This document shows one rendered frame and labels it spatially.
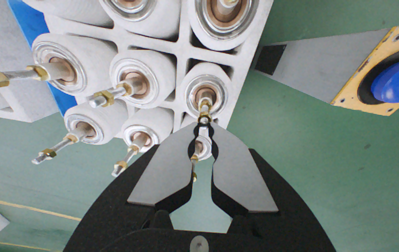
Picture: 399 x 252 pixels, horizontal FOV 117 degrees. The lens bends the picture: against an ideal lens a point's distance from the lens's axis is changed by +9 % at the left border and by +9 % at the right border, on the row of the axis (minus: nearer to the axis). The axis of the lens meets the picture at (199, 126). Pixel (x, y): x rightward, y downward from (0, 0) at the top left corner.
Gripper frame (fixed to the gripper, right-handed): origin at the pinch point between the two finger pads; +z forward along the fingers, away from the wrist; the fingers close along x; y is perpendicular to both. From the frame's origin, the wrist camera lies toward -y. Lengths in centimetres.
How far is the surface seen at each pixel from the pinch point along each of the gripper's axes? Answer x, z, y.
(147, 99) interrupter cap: -10.2, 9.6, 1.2
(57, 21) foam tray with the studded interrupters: -27.4, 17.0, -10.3
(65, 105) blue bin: -46, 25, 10
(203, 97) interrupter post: -0.3, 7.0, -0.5
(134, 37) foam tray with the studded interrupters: -13.7, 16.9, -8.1
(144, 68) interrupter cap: -9.5, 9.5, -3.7
